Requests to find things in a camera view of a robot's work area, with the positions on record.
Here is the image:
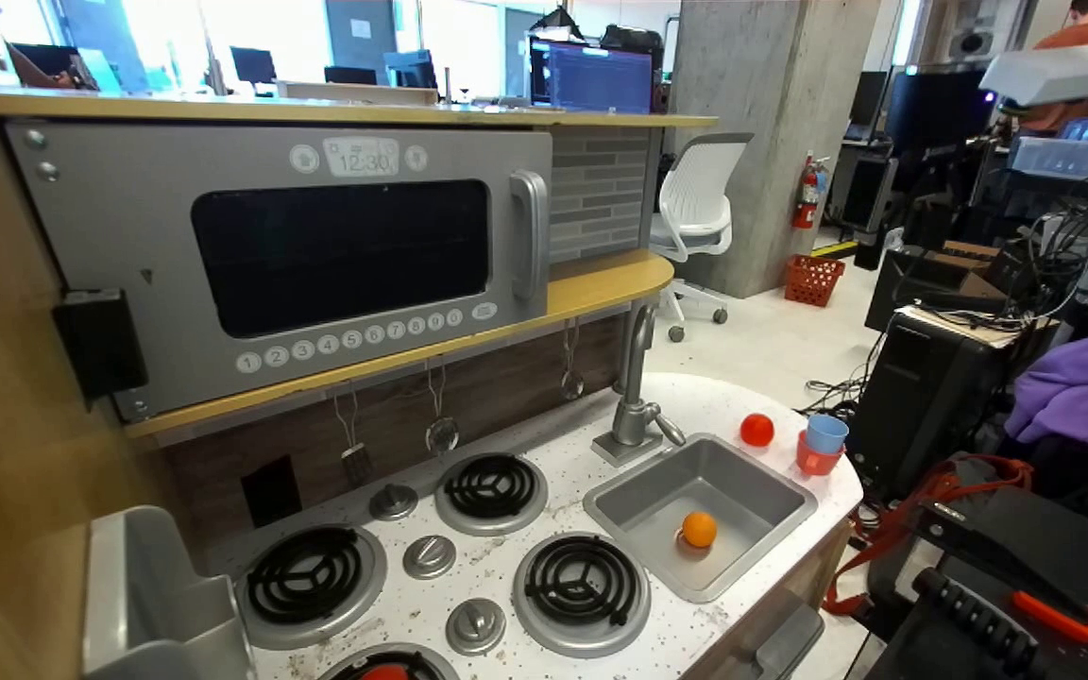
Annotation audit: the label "blue toy cup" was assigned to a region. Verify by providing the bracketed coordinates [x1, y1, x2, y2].
[805, 414, 854, 463]

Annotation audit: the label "gray toy sink basin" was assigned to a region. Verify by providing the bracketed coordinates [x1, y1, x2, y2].
[582, 431, 819, 609]

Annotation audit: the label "orange toy cup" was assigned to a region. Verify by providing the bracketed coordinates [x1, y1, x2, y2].
[795, 429, 846, 480]

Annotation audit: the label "metal utensil hook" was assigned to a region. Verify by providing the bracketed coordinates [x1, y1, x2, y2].
[425, 367, 467, 459]
[556, 322, 589, 406]
[332, 390, 371, 477]

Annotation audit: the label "silver toy faucet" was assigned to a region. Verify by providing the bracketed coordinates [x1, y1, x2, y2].
[589, 300, 687, 469]

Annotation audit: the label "wooden toy kitchen unit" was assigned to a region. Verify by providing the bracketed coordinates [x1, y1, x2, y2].
[0, 87, 871, 680]

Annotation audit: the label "white mesh office chair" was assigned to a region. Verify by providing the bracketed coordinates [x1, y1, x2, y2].
[652, 128, 757, 344]

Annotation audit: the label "silver stove knob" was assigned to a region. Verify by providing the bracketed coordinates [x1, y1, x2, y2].
[441, 596, 512, 659]
[402, 532, 463, 584]
[368, 480, 425, 527]

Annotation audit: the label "small red round toy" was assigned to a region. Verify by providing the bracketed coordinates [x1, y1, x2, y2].
[737, 409, 779, 451]

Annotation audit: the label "orange ball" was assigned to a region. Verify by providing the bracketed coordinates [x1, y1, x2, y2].
[676, 507, 722, 555]

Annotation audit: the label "blue screen monitor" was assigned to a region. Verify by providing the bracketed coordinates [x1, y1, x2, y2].
[528, 36, 659, 116]

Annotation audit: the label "red plastic basket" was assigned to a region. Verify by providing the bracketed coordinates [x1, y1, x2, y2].
[781, 255, 851, 309]

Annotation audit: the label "red fire extinguisher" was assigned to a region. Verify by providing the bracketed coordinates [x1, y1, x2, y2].
[790, 153, 824, 235]

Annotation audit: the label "black equipment case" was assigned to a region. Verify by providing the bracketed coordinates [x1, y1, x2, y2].
[846, 304, 1031, 503]

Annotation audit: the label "dark computer monitor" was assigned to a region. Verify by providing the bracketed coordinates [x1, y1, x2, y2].
[232, 47, 280, 91]

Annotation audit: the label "gray toy microwave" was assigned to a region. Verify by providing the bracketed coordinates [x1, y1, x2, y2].
[0, 116, 556, 429]

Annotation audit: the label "black box on panel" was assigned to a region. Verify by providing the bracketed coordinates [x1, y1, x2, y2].
[48, 284, 153, 409]

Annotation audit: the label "gray plastic side holder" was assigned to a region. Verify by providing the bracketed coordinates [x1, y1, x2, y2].
[79, 503, 255, 680]

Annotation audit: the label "purple cloth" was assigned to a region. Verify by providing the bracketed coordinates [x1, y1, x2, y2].
[1000, 324, 1088, 448]

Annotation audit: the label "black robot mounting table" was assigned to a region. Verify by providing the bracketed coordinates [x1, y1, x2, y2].
[862, 484, 1088, 680]

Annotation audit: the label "pale blue storage box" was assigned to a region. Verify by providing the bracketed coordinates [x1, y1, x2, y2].
[1011, 128, 1088, 184]

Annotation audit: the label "red strap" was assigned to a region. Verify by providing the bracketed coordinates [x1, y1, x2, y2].
[819, 451, 1036, 620]

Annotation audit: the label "orange clamp handle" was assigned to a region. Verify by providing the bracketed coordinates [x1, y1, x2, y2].
[1011, 587, 1088, 652]

